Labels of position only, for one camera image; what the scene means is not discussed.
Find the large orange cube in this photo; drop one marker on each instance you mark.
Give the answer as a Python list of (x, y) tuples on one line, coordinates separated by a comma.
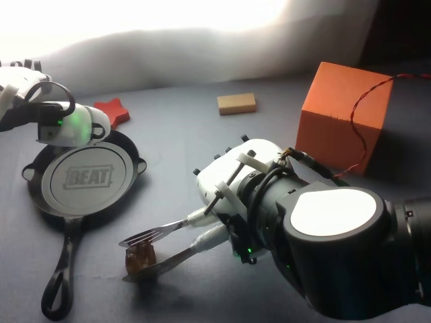
[(336, 134)]

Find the plain wooden rectangular block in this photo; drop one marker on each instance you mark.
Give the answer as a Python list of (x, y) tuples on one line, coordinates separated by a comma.
[(237, 104)]

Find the red star block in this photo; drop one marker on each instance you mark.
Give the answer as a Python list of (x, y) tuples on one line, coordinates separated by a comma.
[(116, 111)]

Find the black frying pan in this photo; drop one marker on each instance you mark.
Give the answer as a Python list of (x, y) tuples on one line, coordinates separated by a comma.
[(87, 191)]

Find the grey tablecloth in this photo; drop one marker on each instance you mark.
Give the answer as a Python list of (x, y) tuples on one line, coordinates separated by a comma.
[(188, 134)]

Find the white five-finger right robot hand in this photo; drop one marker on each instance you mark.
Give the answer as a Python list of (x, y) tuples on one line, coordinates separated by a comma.
[(232, 161)]

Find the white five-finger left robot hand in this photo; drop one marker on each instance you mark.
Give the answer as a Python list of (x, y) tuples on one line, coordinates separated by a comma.
[(79, 126)]

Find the white backdrop sheet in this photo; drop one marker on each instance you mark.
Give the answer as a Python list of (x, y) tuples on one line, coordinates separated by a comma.
[(168, 50)]

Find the brown toy piece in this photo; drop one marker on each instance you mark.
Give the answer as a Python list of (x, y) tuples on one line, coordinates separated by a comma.
[(139, 257)]

